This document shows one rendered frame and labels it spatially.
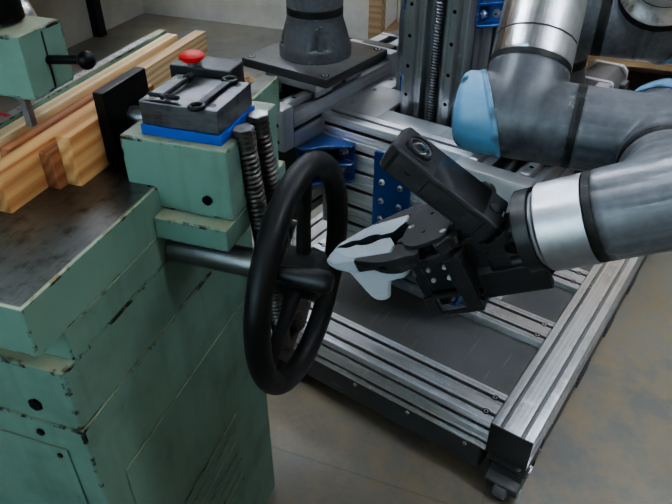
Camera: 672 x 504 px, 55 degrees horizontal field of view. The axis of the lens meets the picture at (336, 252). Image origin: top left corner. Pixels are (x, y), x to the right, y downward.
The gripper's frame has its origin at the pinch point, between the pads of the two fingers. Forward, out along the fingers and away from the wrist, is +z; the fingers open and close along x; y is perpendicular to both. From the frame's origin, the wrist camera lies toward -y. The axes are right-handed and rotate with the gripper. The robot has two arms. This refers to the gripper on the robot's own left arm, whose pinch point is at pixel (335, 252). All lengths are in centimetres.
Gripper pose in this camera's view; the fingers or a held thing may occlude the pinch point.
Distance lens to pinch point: 64.4
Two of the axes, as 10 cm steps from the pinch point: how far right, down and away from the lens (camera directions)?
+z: -8.1, 1.8, 5.6
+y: 4.6, 7.9, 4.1
